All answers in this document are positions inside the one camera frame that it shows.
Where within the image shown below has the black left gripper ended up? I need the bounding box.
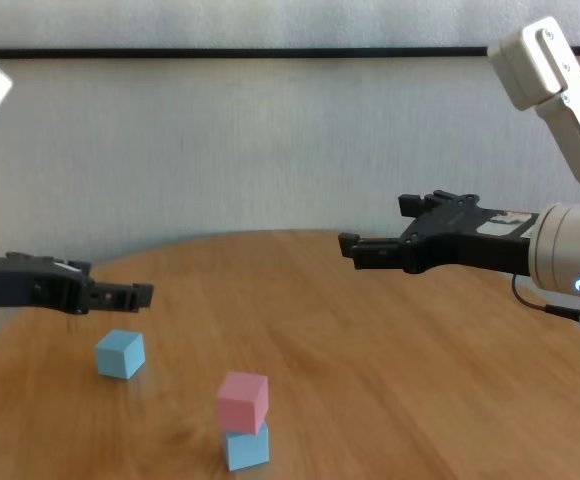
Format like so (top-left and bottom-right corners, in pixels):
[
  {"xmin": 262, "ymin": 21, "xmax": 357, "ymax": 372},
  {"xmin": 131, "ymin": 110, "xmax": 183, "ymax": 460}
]
[{"xmin": 0, "ymin": 252, "xmax": 155, "ymax": 316}]

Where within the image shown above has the black wall rail strip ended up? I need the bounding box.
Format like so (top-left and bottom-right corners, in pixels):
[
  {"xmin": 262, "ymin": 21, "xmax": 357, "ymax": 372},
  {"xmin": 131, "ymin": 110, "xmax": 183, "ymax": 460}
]
[{"xmin": 0, "ymin": 46, "xmax": 580, "ymax": 60}]

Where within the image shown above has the blue cube block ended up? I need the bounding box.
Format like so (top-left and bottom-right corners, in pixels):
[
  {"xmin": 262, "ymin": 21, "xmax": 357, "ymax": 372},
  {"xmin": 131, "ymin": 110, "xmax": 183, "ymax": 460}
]
[
  {"xmin": 222, "ymin": 422, "xmax": 271, "ymax": 472},
  {"xmin": 94, "ymin": 328, "xmax": 147, "ymax": 381}
]

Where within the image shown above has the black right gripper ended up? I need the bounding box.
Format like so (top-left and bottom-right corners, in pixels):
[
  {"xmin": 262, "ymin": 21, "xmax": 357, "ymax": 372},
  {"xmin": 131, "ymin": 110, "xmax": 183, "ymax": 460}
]
[{"xmin": 337, "ymin": 189, "xmax": 542, "ymax": 277}]

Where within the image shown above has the right wrist connector cable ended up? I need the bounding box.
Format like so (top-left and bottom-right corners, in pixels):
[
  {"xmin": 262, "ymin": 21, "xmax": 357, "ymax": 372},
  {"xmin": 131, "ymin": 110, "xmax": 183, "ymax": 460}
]
[{"xmin": 511, "ymin": 273, "xmax": 580, "ymax": 325}]

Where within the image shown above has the pink cube block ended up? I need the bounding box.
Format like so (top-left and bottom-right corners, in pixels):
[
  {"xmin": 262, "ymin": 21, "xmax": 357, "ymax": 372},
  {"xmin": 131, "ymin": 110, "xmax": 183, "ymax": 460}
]
[{"xmin": 215, "ymin": 370, "xmax": 270, "ymax": 435}]

